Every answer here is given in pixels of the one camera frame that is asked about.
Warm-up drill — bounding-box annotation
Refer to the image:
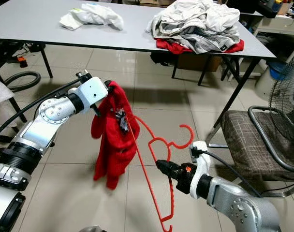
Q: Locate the red jersey with white stripes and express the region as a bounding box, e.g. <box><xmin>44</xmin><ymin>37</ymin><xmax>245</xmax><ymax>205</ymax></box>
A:
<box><xmin>91</xmin><ymin>81</ymin><xmax>140</xmax><ymax>190</ymax></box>

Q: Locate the red plastic clothes hanger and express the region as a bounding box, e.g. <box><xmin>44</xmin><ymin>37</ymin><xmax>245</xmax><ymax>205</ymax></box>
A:
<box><xmin>130</xmin><ymin>116</ymin><xmax>195</xmax><ymax>232</ymax></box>

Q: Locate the white cloth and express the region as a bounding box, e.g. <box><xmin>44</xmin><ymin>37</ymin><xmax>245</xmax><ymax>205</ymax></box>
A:
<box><xmin>60</xmin><ymin>4</ymin><xmax>124</xmax><ymax>31</ymax></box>

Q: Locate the plaid cushioned metal chair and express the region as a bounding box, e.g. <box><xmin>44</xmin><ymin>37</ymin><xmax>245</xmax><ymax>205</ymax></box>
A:
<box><xmin>205</xmin><ymin>106</ymin><xmax>294</xmax><ymax>198</ymax></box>

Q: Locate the plain red garment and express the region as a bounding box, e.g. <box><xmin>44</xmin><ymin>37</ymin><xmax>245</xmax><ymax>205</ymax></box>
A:
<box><xmin>156</xmin><ymin>39</ymin><xmax>245</xmax><ymax>55</ymax></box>

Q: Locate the brown cardboard box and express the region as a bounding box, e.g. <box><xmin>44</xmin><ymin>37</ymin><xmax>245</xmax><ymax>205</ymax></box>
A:
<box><xmin>176</xmin><ymin>52</ymin><xmax>222</xmax><ymax>72</ymax></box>

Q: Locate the pile of white grey clothes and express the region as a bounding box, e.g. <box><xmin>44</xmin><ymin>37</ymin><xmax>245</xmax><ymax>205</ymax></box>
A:
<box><xmin>146</xmin><ymin>0</ymin><xmax>242</xmax><ymax>54</ymax></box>

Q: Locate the white translucent plastic cover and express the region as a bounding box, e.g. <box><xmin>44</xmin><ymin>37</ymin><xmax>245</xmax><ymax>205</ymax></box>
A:
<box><xmin>0</xmin><ymin>75</ymin><xmax>16</xmax><ymax>106</ymax></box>

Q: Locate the grey table with black legs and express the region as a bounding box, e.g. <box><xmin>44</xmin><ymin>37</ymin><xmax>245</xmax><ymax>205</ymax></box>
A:
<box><xmin>0</xmin><ymin>0</ymin><xmax>277</xmax><ymax>141</ymax></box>

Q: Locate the blue plastic basin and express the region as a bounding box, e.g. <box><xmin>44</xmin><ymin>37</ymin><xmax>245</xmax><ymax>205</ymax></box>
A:
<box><xmin>269</xmin><ymin>60</ymin><xmax>290</xmax><ymax>82</ymax></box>

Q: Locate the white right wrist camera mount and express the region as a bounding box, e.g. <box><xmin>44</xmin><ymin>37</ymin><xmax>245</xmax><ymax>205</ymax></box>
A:
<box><xmin>190</xmin><ymin>141</ymin><xmax>211</xmax><ymax>200</ymax></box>

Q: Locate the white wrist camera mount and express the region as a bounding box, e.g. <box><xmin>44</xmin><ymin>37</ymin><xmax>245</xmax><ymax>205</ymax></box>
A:
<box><xmin>80</xmin><ymin>76</ymin><xmax>111</xmax><ymax>114</ymax></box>
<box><xmin>190</xmin><ymin>141</ymin><xmax>211</xmax><ymax>200</ymax></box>

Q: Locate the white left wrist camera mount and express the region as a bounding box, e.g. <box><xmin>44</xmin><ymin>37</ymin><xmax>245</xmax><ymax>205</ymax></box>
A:
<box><xmin>80</xmin><ymin>76</ymin><xmax>111</xmax><ymax>114</ymax></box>

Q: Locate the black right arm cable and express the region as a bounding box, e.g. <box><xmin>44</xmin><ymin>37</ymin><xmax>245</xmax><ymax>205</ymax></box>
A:
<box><xmin>193</xmin><ymin>149</ymin><xmax>264</xmax><ymax>198</ymax></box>

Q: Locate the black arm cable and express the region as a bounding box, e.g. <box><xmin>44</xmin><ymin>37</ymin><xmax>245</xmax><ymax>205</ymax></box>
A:
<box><xmin>193</xmin><ymin>149</ymin><xmax>264</xmax><ymax>198</ymax></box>
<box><xmin>0</xmin><ymin>72</ymin><xmax>94</xmax><ymax>141</ymax></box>

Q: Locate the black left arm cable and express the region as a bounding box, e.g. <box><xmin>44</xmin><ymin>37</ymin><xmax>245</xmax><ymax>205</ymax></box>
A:
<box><xmin>0</xmin><ymin>72</ymin><xmax>94</xmax><ymax>141</ymax></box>

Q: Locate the black coiled hose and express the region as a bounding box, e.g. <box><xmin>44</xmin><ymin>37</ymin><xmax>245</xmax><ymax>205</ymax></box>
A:
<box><xmin>4</xmin><ymin>71</ymin><xmax>42</xmax><ymax>93</ymax></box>

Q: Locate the standing fan with wire grill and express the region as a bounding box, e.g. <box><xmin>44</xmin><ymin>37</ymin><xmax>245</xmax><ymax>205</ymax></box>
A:
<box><xmin>253</xmin><ymin>51</ymin><xmax>294</xmax><ymax>145</ymax></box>

